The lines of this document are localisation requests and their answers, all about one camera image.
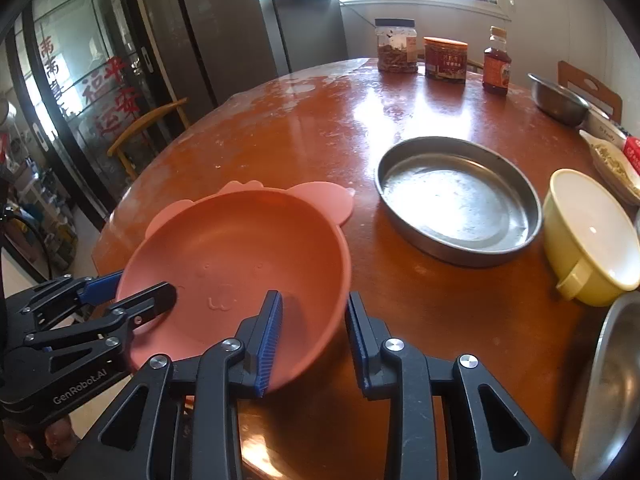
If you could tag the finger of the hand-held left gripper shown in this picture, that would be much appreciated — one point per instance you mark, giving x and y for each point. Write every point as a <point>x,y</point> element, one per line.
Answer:
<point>150,305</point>
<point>100,290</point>

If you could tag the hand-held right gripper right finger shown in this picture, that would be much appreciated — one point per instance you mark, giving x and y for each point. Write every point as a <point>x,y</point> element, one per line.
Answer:
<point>356,345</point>

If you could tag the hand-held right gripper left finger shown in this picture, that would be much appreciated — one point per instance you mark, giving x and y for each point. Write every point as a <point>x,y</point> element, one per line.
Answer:
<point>267,345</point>

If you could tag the pink silicone plate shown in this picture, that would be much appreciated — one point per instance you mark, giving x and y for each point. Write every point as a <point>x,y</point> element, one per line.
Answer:
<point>240,250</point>

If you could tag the round steel plate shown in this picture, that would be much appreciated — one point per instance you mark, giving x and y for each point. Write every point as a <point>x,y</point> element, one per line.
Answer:
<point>450,205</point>

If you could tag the large steel bowl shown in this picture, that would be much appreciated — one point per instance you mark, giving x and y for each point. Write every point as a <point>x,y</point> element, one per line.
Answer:
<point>615,360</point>

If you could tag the person's left hand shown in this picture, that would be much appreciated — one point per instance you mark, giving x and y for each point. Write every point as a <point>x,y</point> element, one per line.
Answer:
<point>52,435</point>

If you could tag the wooden chair curved back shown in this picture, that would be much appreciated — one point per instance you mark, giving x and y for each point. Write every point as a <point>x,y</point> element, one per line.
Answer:
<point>145,122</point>

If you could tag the glass door red characters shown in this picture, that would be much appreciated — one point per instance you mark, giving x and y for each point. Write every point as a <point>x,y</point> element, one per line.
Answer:
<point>75,85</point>

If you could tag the grey refrigerator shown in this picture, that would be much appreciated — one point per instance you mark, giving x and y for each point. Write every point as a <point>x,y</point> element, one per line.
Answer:
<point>220,30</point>

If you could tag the clear jar black lid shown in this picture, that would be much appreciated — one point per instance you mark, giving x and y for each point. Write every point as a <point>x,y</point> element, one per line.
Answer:
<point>396,50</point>

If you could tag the jar with orange lid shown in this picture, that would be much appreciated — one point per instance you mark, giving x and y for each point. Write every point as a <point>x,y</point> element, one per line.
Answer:
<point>445,60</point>

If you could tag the red sauce bottle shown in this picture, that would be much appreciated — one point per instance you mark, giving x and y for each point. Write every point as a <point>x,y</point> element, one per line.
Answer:
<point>496,67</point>

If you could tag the white plate with food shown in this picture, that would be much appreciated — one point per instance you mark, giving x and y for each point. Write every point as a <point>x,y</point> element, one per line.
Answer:
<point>610,160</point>

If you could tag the small steel bowl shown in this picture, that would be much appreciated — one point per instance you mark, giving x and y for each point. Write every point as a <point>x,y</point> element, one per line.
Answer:
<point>555,100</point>

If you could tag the white printed bowl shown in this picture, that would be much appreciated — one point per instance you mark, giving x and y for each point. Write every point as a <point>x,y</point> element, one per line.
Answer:
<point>602,127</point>

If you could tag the red packet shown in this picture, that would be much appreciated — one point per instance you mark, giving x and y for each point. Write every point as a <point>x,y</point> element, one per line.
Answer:
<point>632,152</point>

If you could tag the wooden chair cutout back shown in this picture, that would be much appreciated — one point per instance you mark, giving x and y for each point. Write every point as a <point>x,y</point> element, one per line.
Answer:
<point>567,77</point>

